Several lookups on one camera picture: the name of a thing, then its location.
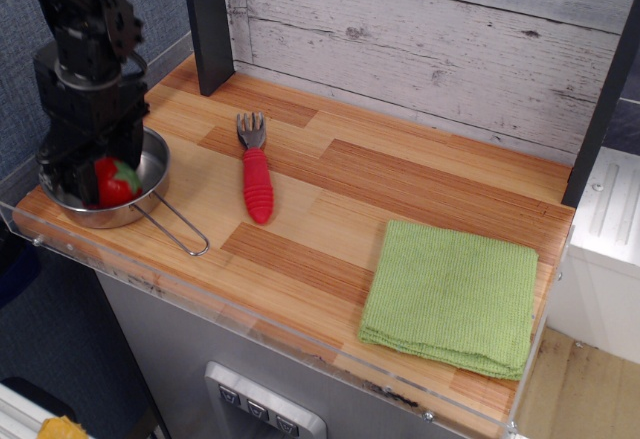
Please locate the dark left frame post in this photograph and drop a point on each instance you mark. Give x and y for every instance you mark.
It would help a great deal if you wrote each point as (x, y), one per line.
(212, 43)

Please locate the clear acrylic table guard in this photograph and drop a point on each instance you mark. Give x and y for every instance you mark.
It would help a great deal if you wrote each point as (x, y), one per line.
(280, 303)

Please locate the green folded cloth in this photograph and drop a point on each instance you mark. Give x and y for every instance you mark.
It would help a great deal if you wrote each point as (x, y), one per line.
(453, 297)

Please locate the small steel pan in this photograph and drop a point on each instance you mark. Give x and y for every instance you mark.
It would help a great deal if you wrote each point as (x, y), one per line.
(153, 172)

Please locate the red toy strawberry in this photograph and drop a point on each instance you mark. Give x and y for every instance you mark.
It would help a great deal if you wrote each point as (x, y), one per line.
(118, 183)

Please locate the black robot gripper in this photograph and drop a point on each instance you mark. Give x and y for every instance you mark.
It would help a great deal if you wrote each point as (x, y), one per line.
(87, 122)

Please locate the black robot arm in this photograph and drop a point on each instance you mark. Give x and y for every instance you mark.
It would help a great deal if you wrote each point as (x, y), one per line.
(96, 39)

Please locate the red handled toy fork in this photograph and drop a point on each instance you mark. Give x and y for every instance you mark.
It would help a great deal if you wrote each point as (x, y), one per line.
(257, 186)

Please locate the dark frame post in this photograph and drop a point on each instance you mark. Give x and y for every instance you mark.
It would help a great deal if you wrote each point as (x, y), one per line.
(612, 89)
(212, 43)

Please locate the white toy sink unit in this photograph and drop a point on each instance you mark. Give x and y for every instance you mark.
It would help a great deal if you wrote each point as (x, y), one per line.
(596, 299)

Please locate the yellow black object bottom left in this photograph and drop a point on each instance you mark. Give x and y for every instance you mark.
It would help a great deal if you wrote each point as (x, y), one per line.
(61, 428)

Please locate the dark right frame post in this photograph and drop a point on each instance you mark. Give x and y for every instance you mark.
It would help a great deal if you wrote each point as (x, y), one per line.
(612, 89)

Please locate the grey toy fridge dispenser panel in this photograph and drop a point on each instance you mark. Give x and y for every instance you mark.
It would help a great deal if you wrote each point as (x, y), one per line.
(260, 403)

